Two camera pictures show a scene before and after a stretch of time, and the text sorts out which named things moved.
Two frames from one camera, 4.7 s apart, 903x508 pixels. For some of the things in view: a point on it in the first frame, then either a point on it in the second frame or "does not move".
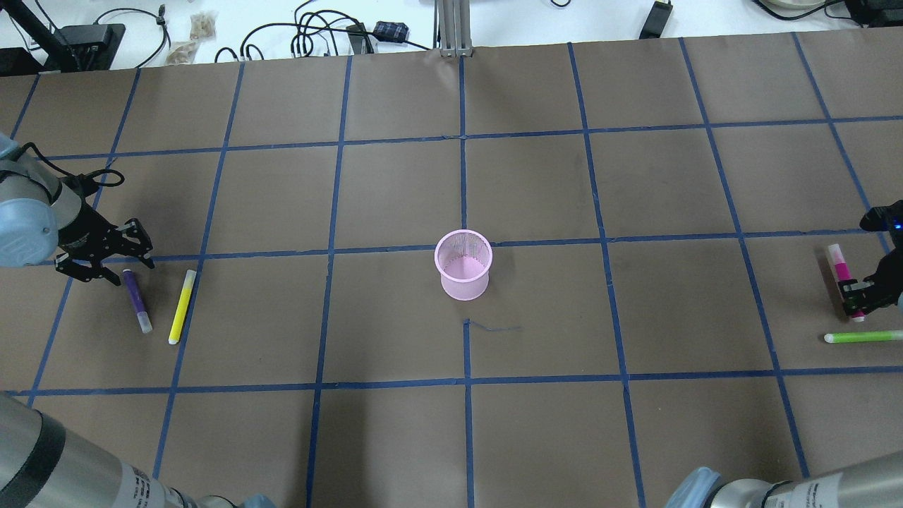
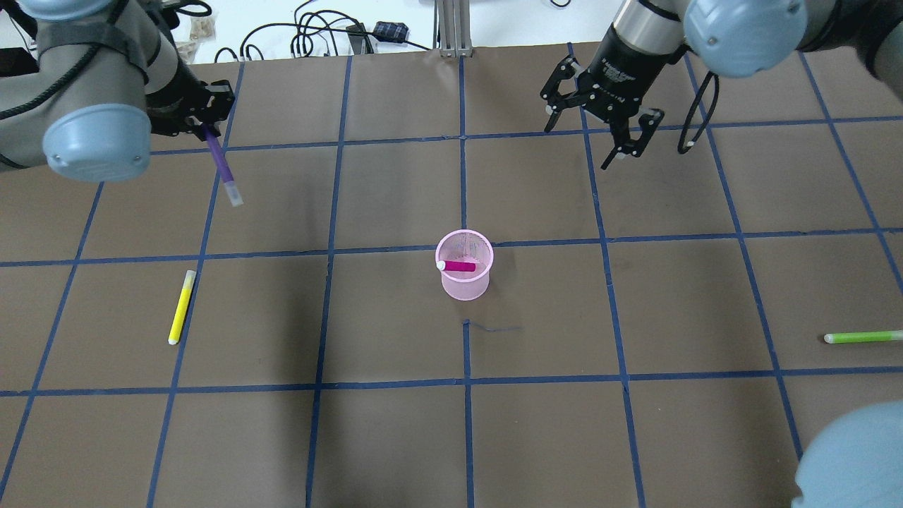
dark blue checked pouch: (391, 31) does not move
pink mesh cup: (463, 257) does not move
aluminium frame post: (452, 28) does not move
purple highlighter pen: (142, 315) -> (220, 159)
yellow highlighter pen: (182, 306) does not move
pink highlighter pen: (841, 272) -> (456, 266)
